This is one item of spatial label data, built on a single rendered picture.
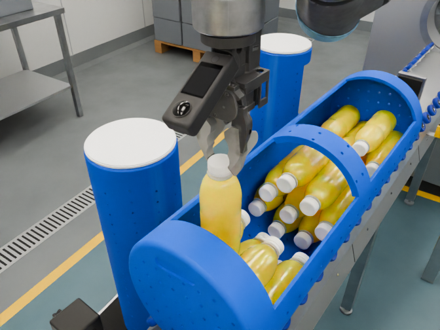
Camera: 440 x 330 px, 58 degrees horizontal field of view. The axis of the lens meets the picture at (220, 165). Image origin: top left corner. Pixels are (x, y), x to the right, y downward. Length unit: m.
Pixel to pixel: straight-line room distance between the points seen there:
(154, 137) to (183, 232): 0.64
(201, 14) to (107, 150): 0.78
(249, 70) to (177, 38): 4.15
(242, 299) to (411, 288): 1.77
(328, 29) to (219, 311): 0.43
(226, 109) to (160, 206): 0.75
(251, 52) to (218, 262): 0.30
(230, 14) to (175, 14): 4.15
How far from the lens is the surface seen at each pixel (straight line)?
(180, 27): 4.64
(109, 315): 1.91
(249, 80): 0.54
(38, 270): 2.39
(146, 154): 1.18
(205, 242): 0.63
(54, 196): 2.82
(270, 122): 2.07
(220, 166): 0.59
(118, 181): 1.17
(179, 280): 0.66
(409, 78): 1.68
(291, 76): 1.97
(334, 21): 0.57
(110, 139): 1.27
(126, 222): 1.28
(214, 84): 0.49
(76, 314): 0.87
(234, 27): 0.49
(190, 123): 0.47
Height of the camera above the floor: 1.69
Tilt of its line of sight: 36 degrees down
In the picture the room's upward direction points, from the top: straight up
